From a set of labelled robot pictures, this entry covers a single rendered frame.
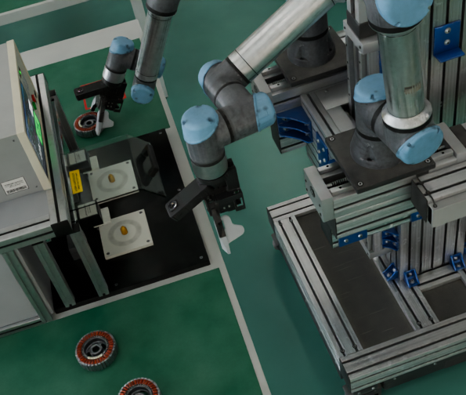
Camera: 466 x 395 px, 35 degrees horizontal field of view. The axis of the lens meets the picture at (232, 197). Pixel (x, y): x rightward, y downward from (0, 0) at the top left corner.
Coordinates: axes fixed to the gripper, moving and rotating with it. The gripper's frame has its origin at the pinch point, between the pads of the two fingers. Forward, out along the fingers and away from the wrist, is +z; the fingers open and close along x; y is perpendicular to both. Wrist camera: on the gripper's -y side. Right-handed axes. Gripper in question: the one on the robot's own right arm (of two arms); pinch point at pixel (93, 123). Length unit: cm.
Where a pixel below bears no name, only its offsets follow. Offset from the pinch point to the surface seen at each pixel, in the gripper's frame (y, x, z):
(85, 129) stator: -3.4, -4.4, 0.0
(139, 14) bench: 39, 102, 5
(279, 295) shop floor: 81, -43, 42
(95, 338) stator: -12, -93, 5
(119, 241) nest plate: -1, -61, -1
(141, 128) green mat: 14.9, -8.5, -6.3
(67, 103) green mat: -5.9, 18.9, 5.7
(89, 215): -12, -61, -10
